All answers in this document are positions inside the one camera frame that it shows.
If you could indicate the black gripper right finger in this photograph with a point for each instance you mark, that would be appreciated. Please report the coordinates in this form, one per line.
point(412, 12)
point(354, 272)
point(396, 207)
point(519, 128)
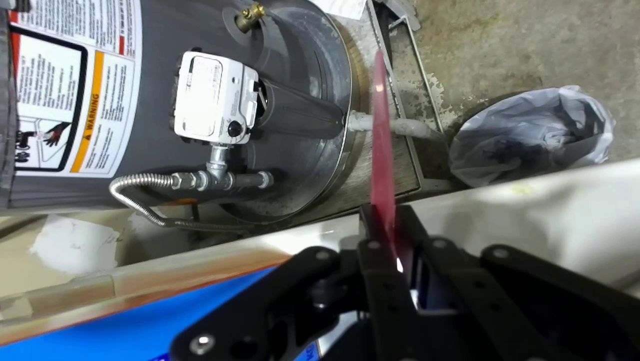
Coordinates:
point(532, 302)

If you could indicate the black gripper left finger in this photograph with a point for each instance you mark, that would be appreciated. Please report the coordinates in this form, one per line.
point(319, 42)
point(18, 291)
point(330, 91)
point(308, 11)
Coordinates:
point(321, 307)

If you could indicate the pink plastic utensil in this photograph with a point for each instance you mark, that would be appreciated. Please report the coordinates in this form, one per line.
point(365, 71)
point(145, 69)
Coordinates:
point(382, 167)

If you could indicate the white washing machine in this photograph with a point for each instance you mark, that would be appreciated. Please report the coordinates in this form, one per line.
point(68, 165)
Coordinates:
point(566, 207)

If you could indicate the trash bin with bag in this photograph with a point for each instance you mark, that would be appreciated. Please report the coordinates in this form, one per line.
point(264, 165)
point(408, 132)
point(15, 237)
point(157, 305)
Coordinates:
point(526, 132)

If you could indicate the gray water heater tank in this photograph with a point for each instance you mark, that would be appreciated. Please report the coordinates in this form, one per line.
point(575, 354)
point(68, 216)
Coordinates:
point(300, 132)

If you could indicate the white gas control valve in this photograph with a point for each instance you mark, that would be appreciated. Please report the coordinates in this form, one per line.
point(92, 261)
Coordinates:
point(211, 93)

